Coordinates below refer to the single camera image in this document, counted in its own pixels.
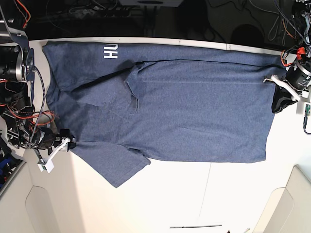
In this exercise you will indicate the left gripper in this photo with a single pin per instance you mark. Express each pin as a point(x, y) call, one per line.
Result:
point(299, 77)

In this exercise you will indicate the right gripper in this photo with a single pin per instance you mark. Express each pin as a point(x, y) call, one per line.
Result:
point(46, 139)

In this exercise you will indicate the blue t-shirt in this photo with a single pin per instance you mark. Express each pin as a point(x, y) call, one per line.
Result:
point(129, 103)

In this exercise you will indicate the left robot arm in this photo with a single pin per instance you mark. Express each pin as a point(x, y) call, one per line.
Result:
point(300, 54)

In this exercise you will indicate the bin of blue parts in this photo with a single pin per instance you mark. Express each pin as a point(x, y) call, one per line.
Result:
point(8, 162)

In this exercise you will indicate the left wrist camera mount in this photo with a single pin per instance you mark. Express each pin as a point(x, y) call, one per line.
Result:
point(286, 95)

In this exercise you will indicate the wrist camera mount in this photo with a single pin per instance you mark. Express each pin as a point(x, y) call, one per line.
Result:
point(286, 95)
point(64, 144)

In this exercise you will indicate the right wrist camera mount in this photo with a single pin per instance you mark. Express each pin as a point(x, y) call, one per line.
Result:
point(64, 144)

